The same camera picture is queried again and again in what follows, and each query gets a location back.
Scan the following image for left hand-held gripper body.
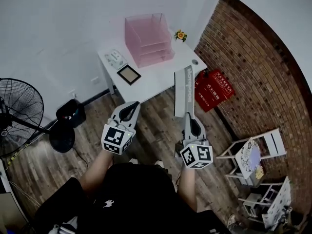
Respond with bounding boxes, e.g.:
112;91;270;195
101;117;137;156

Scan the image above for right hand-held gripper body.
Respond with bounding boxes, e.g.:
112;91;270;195
175;136;214;170

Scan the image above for grey and white notebook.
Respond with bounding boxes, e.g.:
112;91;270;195
174;64;196;119

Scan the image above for pink acrylic drawer organizer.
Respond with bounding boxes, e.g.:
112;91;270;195
124;13;176;69

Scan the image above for person's left forearm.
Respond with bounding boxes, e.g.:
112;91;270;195
79;150;115;197

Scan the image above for person's right forearm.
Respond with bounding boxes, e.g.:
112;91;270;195
177;166;198;213

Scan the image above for red fire equipment box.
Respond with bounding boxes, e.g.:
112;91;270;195
194;69;236;113

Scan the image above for black bin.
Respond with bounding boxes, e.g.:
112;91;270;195
56;99;87;129

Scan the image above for floral printed board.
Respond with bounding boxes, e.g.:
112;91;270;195
234;137;262;180

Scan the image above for white printed tissue pack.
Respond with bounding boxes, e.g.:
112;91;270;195
104;49;129;70

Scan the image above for black standing fan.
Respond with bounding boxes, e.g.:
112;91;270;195
0;78;76;159

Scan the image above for person's black t-shirt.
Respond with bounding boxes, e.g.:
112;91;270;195
34;162;232;234

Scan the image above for white metal stool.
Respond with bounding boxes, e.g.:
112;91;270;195
237;183;283;225

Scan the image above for white folding chair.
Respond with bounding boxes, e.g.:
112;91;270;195
216;128;287;186

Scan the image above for small orange flower pot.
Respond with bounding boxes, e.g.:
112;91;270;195
174;29;188;43

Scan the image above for speckled white board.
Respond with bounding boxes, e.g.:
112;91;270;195
262;176;293;231

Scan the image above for black picture frame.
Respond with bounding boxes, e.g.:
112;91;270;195
116;65;142;86

